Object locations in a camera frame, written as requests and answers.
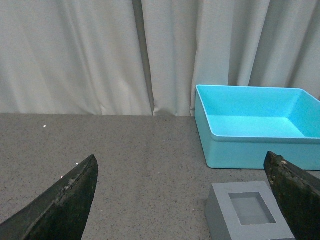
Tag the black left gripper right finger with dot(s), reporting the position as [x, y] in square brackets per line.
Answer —
[297, 193]

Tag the gray block with square hole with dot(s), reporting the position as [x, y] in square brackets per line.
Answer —
[245, 211]

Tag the white curtain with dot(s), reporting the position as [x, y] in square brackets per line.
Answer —
[145, 57]

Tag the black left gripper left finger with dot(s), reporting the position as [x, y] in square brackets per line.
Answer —
[59, 213]

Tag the blue plastic box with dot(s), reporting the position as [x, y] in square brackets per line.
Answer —
[239, 125]

